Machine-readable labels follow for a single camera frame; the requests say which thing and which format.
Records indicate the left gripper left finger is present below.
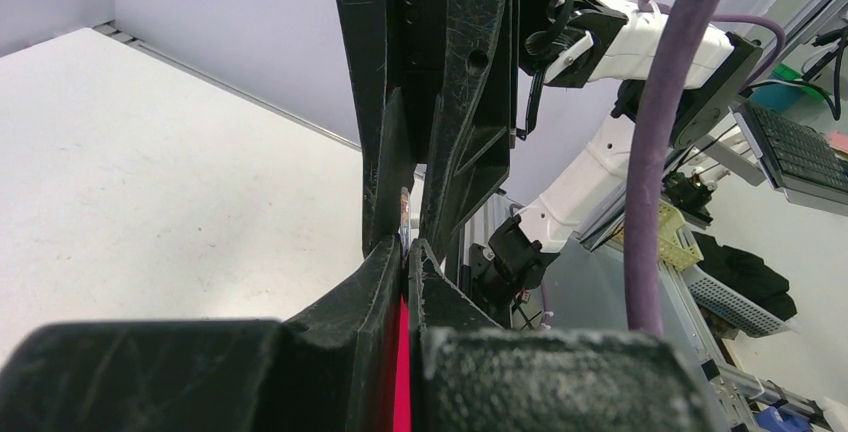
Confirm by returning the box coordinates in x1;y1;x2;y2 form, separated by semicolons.
1;236;402;431

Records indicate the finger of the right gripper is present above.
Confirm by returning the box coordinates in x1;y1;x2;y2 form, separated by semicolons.
419;0;511;262
336;0;415;256

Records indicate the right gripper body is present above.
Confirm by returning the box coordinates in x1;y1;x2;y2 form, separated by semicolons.
389;0;627;164

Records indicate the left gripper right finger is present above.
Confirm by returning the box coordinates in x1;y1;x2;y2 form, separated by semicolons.
407;239;713;431

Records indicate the red t-shirt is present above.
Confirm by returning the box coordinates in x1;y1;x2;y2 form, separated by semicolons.
392;299;412;432

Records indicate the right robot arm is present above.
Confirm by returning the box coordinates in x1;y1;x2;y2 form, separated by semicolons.
336;0;759;322

